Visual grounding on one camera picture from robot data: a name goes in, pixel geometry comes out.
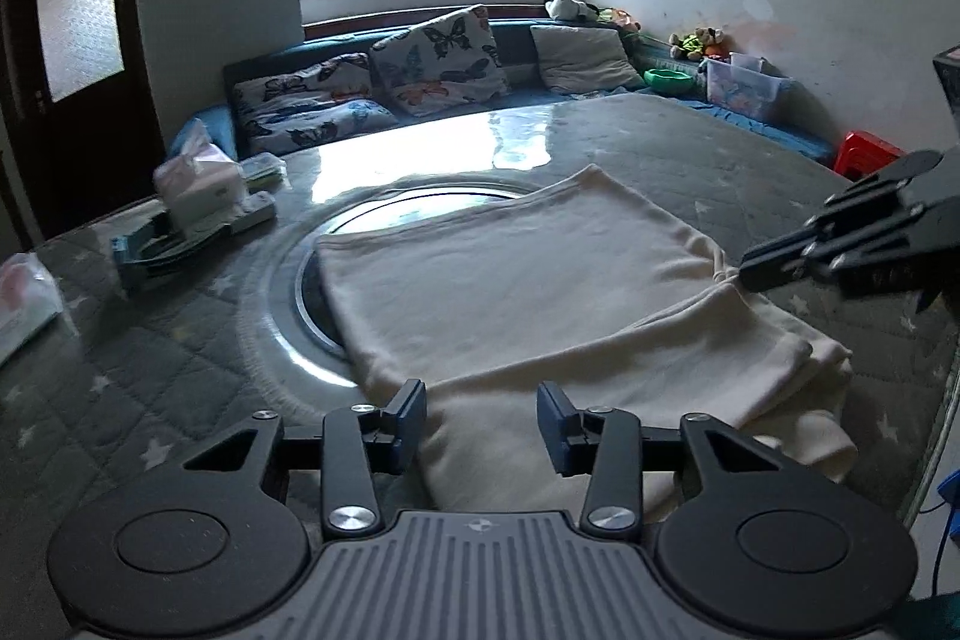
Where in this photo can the white tissue box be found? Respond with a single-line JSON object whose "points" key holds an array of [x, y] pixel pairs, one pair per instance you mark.
{"points": [[202, 190]]}

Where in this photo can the orange plush toy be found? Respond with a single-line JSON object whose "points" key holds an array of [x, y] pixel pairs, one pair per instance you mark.
{"points": [[621, 19]]}

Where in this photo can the cream cloth garment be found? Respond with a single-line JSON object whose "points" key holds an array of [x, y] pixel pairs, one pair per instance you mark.
{"points": [[525, 280]]}

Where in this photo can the square butterfly print pillow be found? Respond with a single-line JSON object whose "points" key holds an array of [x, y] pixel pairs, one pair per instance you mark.
{"points": [[439, 59]]}

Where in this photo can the red plastic stool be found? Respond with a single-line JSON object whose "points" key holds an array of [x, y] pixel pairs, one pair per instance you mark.
{"points": [[866, 153]]}

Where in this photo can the grey cushion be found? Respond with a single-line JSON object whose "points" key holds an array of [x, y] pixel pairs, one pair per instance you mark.
{"points": [[581, 57]]}

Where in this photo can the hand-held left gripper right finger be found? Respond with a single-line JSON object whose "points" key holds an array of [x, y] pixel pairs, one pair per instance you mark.
{"points": [[551, 431]]}

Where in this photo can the panda plush toy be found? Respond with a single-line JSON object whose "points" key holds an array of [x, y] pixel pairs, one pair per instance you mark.
{"points": [[570, 5]]}

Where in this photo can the clear plastic storage box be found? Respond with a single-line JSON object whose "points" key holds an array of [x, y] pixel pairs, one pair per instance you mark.
{"points": [[742, 89]]}

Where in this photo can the green bowl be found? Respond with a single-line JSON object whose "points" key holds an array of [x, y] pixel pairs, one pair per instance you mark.
{"points": [[667, 80]]}

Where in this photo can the dark teal sofa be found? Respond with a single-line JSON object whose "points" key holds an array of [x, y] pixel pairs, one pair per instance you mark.
{"points": [[517, 48]]}

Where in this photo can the flat butterfly print pillow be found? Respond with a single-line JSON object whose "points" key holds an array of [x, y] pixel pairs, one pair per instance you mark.
{"points": [[315, 100]]}

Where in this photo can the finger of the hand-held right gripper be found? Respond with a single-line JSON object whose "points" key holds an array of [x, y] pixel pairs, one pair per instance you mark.
{"points": [[870, 194], [795, 261]]}

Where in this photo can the plastic-wrapped tissue pack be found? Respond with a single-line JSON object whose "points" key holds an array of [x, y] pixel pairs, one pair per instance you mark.
{"points": [[22, 310]]}

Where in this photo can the dark wooden door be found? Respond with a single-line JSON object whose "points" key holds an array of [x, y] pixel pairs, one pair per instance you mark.
{"points": [[75, 123]]}

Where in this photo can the white remote control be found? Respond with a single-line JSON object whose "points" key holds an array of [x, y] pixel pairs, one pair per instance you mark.
{"points": [[253, 212]]}

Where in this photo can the green and yellow plush toys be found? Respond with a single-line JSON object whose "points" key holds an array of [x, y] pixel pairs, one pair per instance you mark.
{"points": [[699, 44]]}

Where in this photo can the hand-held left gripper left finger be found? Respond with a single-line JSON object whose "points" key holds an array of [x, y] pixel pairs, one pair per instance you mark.
{"points": [[412, 419]]}

